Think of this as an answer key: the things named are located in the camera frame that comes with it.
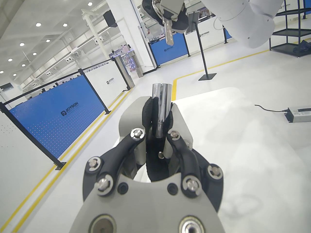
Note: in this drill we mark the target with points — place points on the white partition panel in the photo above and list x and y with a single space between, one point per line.
107 76
210 31

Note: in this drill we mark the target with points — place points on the dark blue bag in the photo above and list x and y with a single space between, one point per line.
303 48

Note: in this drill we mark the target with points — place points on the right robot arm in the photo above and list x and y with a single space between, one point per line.
233 3

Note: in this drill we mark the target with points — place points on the small blue partition panel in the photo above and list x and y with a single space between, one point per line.
170 50

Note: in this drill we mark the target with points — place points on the grey power supply box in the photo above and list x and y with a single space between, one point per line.
300 113

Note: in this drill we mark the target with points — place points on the chrome padlock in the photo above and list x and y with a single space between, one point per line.
160 107

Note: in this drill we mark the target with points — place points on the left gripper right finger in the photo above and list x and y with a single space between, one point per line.
184 151

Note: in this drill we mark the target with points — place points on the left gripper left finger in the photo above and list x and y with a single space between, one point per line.
126 146

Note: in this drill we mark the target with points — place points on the black wall speaker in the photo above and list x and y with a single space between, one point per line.
110 18

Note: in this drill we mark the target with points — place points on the black metal shelf rack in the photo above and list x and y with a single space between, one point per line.
289 33

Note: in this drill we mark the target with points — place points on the large blue partition panel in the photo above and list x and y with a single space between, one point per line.
56 115

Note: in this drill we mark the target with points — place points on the steel turnstile gate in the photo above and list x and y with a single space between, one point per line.
126 66

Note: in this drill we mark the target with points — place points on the black sign stand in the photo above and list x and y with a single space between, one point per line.
207 76

